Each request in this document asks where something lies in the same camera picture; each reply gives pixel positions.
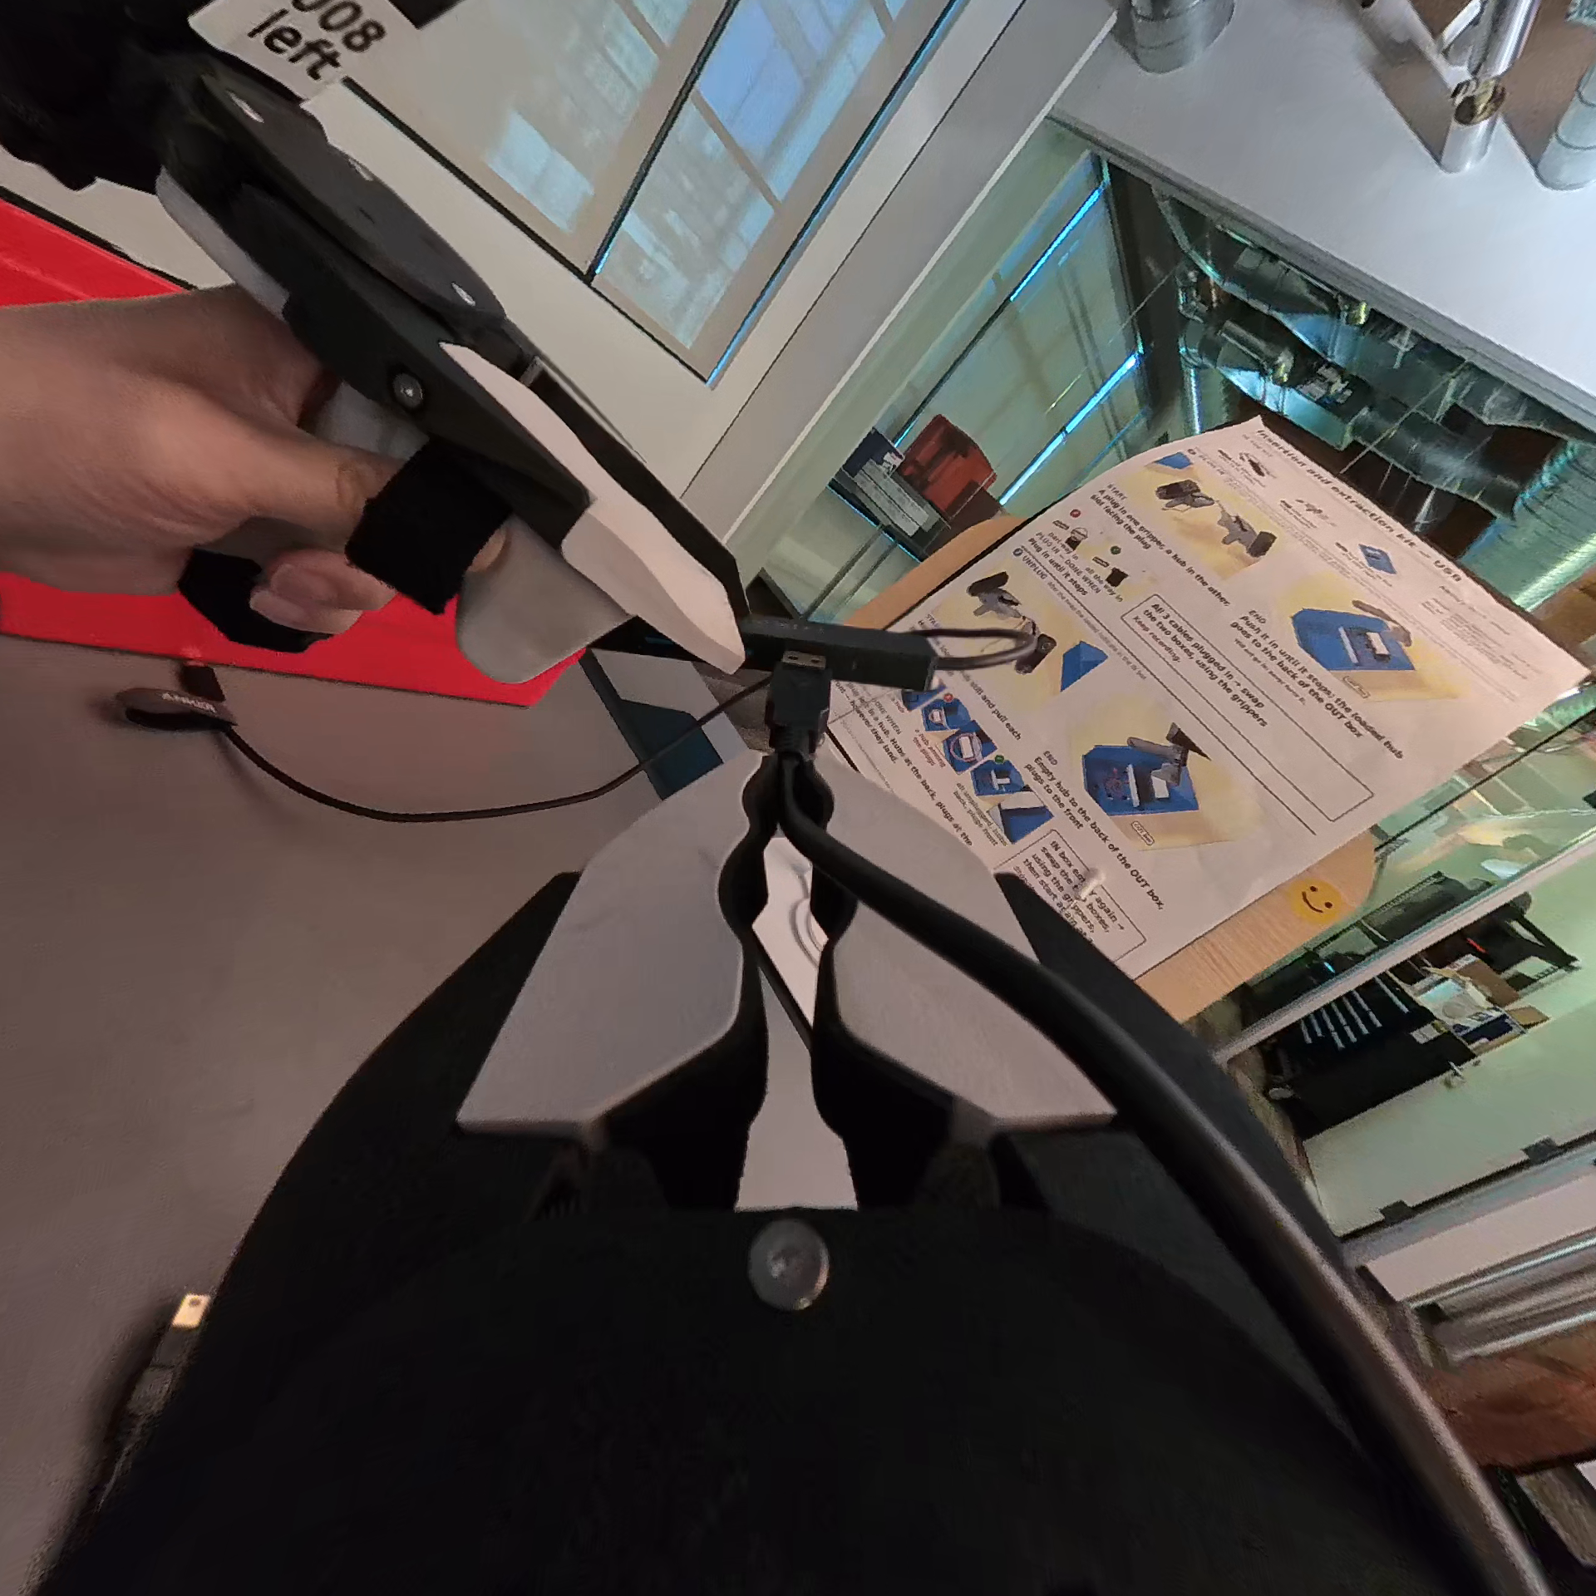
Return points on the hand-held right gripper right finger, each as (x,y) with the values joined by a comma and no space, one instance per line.
(922,1060)

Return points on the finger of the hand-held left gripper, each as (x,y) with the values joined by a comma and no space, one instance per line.
(648,574)
(648,487)

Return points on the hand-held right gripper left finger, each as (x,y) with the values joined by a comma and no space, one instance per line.
(624,998)

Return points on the slim black usb hub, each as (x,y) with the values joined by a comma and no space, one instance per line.
(848,652)

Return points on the red plastic box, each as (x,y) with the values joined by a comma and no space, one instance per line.
(124,635)

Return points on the black usb connector silver tip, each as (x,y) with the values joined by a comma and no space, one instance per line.
(187,1311)

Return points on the person's left hand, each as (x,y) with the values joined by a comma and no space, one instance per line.
(151,435)

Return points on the dark blue plastic box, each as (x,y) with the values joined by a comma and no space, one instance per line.
(673,735)

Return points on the dark red case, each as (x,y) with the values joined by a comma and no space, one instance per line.
(954,468)

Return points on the large grid window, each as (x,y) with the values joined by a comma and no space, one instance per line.
(749,124)

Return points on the yellow smiley sticker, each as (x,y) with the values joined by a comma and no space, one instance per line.
(1319,901)

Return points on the printed instruction sheet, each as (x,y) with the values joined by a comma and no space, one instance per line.
(1247,648)

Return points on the silver insulated pipe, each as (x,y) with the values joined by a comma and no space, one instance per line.
(1471,124)

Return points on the spiral round metal duct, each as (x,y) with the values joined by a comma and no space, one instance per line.
(1173,31)

